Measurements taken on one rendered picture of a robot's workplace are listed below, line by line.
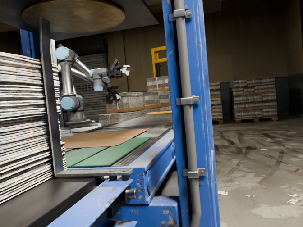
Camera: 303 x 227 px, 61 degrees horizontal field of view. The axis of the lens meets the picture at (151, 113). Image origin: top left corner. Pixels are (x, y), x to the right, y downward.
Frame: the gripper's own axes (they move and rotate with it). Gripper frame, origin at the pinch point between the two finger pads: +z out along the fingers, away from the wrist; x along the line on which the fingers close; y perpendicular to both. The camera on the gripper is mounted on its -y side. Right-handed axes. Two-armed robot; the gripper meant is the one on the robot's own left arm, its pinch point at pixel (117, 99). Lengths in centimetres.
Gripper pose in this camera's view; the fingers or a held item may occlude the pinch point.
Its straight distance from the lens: 316.6
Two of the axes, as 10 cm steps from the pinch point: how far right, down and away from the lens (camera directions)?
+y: -4.1, 5.8, -7.1
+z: 3.4, 8.2, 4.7
